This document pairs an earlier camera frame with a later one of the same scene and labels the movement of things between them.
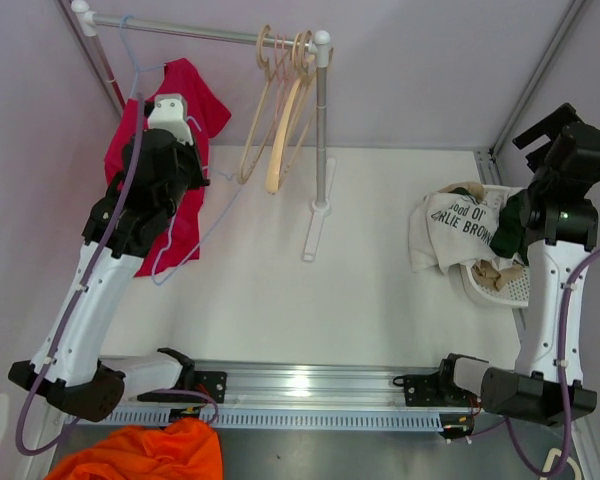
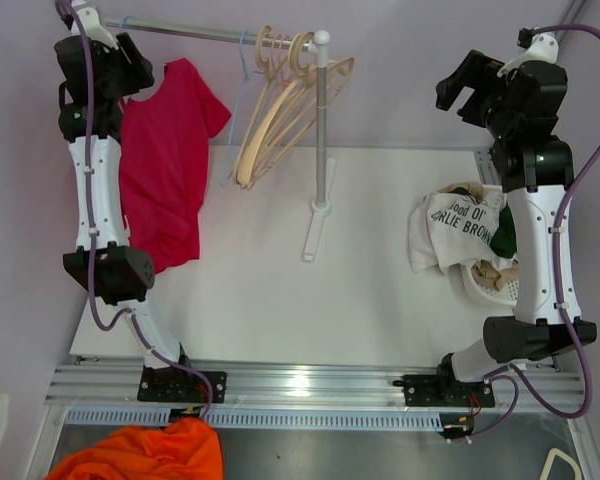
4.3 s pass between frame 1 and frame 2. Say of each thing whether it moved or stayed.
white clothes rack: stayed
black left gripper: moved
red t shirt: stayed
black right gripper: moved
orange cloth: stayed
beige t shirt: stayed
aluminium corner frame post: stayed
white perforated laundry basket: stayed
